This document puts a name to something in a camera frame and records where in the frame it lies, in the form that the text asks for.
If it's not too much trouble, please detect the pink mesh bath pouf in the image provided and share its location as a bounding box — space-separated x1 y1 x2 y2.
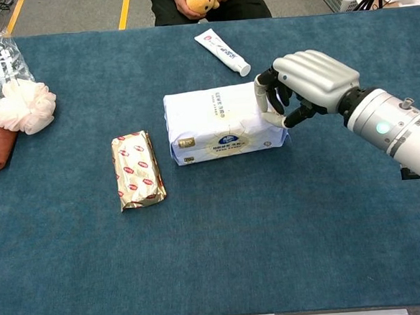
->
0 76 60 137

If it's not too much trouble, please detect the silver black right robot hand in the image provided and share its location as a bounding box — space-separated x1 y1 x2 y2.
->
252 46 364 132

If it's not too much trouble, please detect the white toothpaste tube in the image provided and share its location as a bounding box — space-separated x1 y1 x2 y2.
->
193 26 252 81

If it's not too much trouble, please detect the gold foil wrapped package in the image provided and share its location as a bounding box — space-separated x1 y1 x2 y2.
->
109 128 169 213

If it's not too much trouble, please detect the pale blue tissue pack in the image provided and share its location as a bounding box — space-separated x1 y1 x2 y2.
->
161 78 291 168

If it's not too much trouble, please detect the seated person in dark clothes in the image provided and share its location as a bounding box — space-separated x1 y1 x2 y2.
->
147 0 273 27

